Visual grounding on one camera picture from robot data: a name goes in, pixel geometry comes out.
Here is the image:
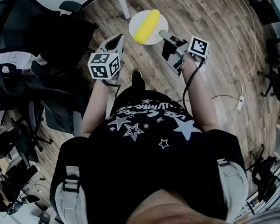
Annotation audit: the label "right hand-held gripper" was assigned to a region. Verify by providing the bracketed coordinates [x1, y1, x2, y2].
[156, 30, 211, 79]

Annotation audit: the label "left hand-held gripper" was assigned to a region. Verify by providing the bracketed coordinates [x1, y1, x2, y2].
[86, 32, 126, 83]

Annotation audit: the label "white round plate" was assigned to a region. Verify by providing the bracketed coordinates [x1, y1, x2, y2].
[128, 9, 170, 46]

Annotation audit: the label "yellow corn cob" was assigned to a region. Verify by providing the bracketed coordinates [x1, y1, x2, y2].
[133, 8, 161, 45]

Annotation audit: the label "person's left forearm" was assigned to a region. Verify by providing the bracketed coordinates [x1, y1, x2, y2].
[80, 78, 117, 140]

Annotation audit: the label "person's right forearm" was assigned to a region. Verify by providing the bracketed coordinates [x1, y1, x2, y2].
[176, 56, 224, 134]

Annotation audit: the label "white table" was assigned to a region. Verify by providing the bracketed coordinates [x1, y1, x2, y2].
[81, 0, 132, 20]

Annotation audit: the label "person's black trouser leg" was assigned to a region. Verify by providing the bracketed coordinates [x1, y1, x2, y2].
[130, 69, 148, 94]

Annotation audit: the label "black mesh office chair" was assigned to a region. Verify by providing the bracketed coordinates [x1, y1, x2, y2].
[0, 0, 101, 68]

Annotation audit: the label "black office chair grey base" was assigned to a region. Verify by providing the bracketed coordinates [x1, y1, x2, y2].
[0, 62, 93, 155]

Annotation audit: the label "black box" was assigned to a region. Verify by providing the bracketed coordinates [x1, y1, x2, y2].
[247, 0, 280, 27]

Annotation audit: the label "white papers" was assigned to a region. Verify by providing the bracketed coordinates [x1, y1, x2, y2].
[0, 50, 42, 71]

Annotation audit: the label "black chair with star base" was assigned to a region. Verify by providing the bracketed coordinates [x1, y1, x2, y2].
[255, 35, 280, 102]

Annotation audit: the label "black star-print t-shirt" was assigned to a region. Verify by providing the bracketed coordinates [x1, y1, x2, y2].
[48, 84, 252, 224]

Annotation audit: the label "person's chin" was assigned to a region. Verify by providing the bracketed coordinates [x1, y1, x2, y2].
[123, 187, 235, 224]

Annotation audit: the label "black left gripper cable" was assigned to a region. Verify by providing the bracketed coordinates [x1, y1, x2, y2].
[100, 79, 122, 99]

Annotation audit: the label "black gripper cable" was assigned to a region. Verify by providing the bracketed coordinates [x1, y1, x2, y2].
[181, 58, 205, 112]
[100, 79, 122, 99]

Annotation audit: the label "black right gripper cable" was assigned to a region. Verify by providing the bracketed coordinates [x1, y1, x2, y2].
[181, 58, 205, 112]

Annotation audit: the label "thin black floor cable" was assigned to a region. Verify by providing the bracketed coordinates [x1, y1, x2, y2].
[211, 93, 240, 102]

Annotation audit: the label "white floor cable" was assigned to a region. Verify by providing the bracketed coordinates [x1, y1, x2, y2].
[232, 0, 261, 99]

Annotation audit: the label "grey left shoulder strap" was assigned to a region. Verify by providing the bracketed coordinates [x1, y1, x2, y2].
[52, 165, 93, 224]

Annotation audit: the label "grey shoulder strap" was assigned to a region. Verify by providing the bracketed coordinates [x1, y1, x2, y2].
[52, 165, 93, 224]
[212, 158, 251, 223]

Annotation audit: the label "grey right shoulder strap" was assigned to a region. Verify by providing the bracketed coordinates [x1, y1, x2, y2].
[212, 158, 251, 223]

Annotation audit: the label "white wire rack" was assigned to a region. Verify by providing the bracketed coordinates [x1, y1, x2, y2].
[234, 121, 280, 224]

